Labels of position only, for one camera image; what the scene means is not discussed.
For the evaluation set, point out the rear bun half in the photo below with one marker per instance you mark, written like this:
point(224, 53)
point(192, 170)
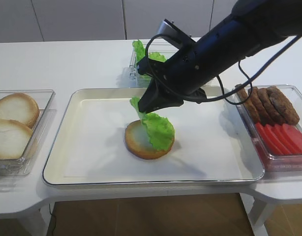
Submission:
point(19, 107)

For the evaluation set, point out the brown meat patty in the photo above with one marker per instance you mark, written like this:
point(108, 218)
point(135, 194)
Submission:
point(253, 113)
point(264, 116)
point(270, 109)
point(283, 105)

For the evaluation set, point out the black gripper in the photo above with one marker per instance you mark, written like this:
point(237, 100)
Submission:
point(180, 77)

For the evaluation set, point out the remaining green lettuce leaves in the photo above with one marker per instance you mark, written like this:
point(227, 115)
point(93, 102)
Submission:
point(139, 49)

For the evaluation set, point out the clear left bun container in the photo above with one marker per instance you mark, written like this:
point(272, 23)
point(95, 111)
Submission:
point(22, 166)

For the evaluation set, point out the leftmost brown meat patty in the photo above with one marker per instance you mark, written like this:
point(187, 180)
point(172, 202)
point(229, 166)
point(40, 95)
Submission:
point(253, 113)

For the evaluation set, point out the rightmost brown meat patty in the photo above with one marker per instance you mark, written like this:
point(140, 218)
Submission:
point(283, 105)

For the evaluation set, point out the white metal baking tray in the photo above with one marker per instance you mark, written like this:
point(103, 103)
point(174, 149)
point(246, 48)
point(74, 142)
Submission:
point(211, 144)

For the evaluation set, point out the clear lettuce cheese container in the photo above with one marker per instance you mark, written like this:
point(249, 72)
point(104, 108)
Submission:
point(162, 48)

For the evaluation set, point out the bun half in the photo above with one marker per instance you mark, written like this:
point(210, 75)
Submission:
point(19, 107)
point(14, 137)

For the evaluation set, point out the leftmost red tomato slice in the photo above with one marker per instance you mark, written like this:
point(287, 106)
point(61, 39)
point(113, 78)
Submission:
point(273, 144)

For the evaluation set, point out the front bun half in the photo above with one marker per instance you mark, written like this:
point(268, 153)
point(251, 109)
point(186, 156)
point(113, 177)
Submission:
point(14, 137)

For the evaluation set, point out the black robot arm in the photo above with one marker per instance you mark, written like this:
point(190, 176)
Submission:
point(252, 26)

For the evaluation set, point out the green lettuce leaf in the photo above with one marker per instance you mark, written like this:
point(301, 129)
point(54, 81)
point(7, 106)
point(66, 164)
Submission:
point(159, 130)

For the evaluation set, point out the red tomato slice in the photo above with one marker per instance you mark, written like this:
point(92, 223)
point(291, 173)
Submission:
point(292, 135)
point(284, 141)
point(269, 130)
point(273, 144)

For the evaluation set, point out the rightmost red tomato slice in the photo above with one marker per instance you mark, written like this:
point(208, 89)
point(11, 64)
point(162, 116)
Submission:
point(292, 135)

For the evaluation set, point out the clear patty tomato container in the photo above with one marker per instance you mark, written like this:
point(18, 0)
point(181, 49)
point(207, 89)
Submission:
point(274, 163)

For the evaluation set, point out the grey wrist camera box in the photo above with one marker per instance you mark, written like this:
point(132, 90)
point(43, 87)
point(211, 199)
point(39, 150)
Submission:
point(173, 35)

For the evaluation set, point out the bottom bun on tray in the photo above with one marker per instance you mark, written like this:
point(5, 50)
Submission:
point(137, 142)

